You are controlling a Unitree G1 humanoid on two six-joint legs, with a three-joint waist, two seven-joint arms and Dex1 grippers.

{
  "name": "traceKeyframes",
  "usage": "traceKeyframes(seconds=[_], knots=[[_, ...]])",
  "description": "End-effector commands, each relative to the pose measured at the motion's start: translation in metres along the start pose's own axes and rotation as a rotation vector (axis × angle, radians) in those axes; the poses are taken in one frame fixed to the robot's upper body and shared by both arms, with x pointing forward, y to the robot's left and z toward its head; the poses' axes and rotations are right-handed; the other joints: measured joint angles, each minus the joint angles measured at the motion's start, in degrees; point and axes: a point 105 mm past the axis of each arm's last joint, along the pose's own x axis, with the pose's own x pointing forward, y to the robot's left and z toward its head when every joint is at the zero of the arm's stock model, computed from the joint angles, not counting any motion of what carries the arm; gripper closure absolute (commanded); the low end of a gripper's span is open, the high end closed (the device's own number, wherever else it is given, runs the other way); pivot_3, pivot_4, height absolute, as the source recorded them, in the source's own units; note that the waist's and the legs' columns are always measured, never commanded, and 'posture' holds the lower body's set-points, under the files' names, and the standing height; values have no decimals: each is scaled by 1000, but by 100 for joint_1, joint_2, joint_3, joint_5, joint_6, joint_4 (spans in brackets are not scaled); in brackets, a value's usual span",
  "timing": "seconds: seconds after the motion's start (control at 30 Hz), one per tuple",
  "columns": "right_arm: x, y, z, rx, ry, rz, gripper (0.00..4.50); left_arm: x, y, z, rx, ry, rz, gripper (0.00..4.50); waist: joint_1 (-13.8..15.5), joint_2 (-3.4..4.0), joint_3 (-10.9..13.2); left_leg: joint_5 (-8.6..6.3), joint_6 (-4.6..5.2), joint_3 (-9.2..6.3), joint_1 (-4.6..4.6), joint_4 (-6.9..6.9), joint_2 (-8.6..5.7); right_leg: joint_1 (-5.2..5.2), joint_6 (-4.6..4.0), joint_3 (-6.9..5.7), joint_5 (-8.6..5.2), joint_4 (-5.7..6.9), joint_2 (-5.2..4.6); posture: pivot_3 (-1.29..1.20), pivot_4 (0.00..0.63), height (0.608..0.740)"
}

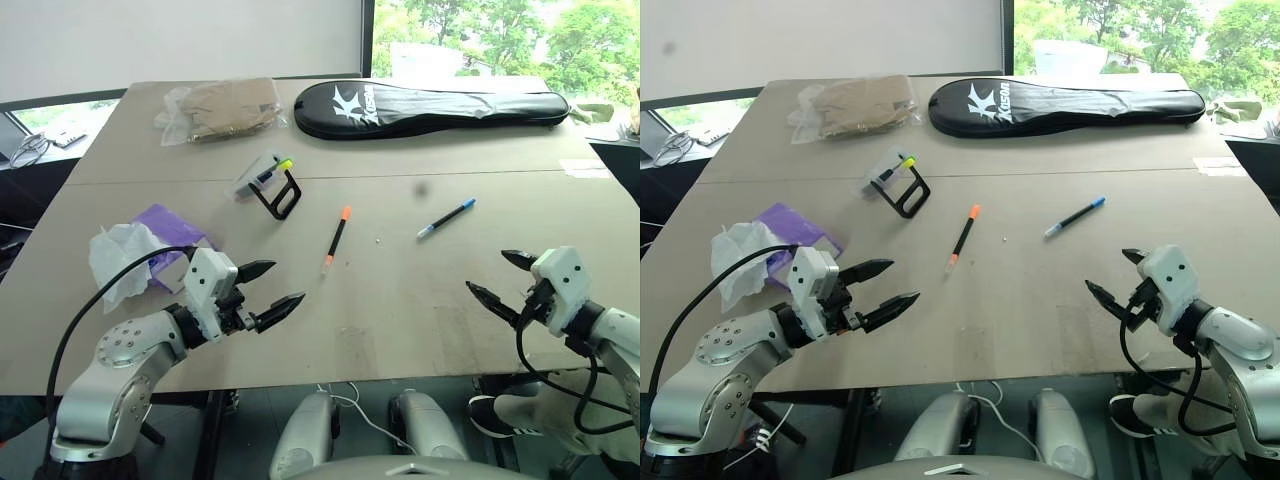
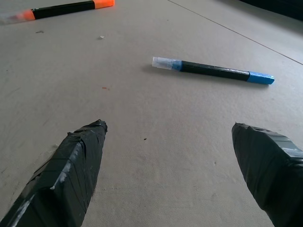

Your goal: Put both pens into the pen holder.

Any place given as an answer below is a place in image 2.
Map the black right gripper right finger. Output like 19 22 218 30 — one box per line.
231 122 303 227

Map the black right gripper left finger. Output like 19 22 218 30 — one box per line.
0 119 108 227

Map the blue and black marker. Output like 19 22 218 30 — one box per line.
151 56 275 85

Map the orange and black marker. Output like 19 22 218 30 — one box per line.
0 0 116 25

